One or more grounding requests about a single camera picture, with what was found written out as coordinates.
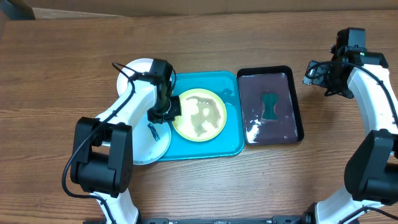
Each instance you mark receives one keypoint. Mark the pink white plate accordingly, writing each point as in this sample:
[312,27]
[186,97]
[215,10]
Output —
[154,68]

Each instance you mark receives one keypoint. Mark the teal plastic tray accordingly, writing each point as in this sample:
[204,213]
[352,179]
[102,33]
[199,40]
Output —
[230,141]

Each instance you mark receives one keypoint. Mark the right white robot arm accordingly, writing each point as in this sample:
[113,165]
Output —
[370,180]

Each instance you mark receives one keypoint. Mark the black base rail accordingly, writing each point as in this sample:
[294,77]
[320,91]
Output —
[282,219]

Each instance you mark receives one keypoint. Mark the green sponge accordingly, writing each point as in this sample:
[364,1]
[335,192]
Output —
[269,101]

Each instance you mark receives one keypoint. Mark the yellow plate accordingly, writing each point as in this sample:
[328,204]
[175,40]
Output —
[203,115]

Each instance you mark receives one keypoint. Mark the black rectangular tray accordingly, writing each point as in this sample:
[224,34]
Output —
[253,83]

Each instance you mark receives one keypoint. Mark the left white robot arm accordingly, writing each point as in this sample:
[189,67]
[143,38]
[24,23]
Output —
[101,163]

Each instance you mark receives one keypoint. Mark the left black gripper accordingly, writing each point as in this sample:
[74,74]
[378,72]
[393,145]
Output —
[176,109]

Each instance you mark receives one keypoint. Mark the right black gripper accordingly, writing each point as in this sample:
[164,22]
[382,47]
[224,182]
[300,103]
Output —
[345,91]

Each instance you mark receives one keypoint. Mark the light blue plate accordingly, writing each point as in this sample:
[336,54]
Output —
[150,141]

